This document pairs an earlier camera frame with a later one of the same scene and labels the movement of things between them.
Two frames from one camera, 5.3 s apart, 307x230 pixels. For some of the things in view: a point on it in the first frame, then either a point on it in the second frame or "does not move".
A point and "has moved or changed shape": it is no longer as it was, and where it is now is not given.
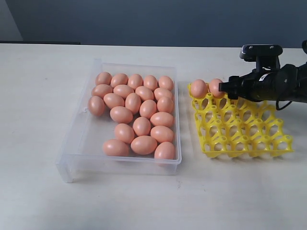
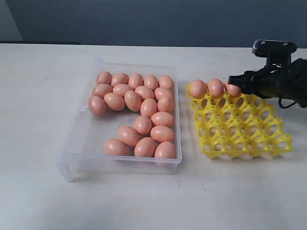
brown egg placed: (122, 115) has moved or changed shape
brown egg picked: (115, 148) does not move
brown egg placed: (198, 88) does not move
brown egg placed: (214, 86) does not move
